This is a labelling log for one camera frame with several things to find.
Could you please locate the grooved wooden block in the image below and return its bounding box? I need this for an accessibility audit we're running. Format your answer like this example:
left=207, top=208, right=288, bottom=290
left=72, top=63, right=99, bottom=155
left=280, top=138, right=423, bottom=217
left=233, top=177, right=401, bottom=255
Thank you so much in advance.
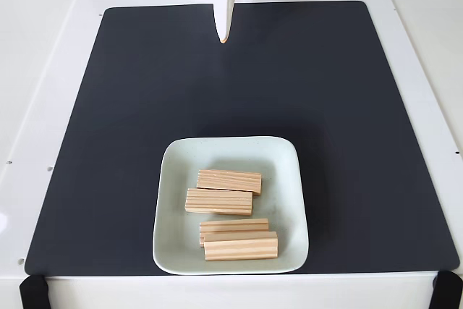
left=198, top=218, right=271, bottom=248
left=203, top=231, right=280, bottom=263
left=196, top=168, right=263, bottom=197
left=184, top=187, right=254, bottom=216

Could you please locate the pale green square plate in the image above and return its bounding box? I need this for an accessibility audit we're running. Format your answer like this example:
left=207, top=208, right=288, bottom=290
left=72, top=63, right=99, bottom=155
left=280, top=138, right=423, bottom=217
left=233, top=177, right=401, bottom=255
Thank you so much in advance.
left=151, top=136, right=310, bottom=276

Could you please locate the black table mat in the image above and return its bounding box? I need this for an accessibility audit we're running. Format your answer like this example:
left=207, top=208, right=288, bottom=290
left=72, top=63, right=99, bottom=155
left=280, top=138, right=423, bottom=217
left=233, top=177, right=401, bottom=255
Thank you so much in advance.
left=24, top=0, right=460, bottom=276

